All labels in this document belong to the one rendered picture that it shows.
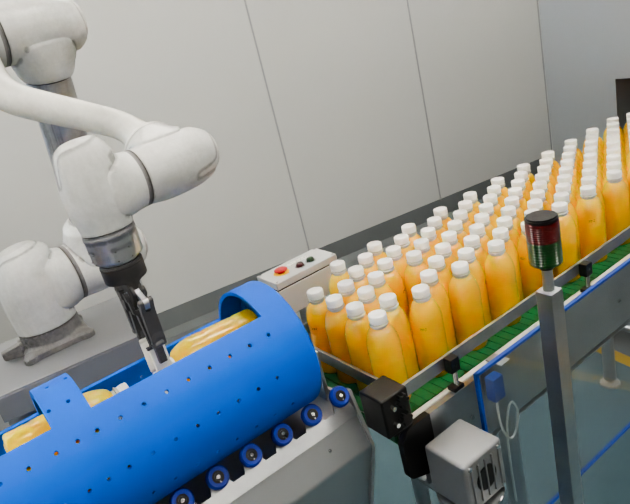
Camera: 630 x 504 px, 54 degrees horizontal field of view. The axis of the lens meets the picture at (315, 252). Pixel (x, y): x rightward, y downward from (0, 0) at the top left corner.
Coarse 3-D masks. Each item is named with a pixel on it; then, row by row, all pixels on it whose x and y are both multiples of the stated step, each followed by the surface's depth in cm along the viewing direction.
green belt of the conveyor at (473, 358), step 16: (608, 256) 173; (624, 256) 171; (576, 288) 162; (528, 320) 153; (496, 336) 150; (512, 336) 148; (480, 352) 145; (464, 368) 141; (336, 384) 147; (352, 384) 145; (432, 384) 138; (448, 384) 137; (416, 400) 134
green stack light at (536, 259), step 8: (560, 240) 119; (528, 248) 121; (536, 248) 119; (544, 248) 118; (552, 248) 118; (560, 248) 119; (528, 256) 122; (536, 256) 119; (544, 256) 118; (552, 256) 118; (560, 256) 119; (536, 264) 120; (544, 264) 119; (552, 264) 119; (560, 264) 120
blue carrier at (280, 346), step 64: (256, 320) 118; (64, 384) 106; (128, 384) 128; (192, 384) 108; (256, 384) 114; (320, 384) 124; (0, 448) 116; (64, 448) 98; (128, 448) 102; (192, 448) 108
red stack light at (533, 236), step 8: (552, 224) 116; (528, 232) 119; (536, 232) 117; (544, 232) 117; (552, 232) 117; (560, 232) 118; (528, 240) 120; (536, 240) 118; (544, 240) 117; (552, 240) 117
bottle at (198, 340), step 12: (240, 312) 125; (252, 312) 124; (216, 324) 122; (228, 324) 121; (240, 324) 122; (192, 336) 119; (204, 336) 119; (216, 336) 119; (180, 348) 117; (192, 348) 117
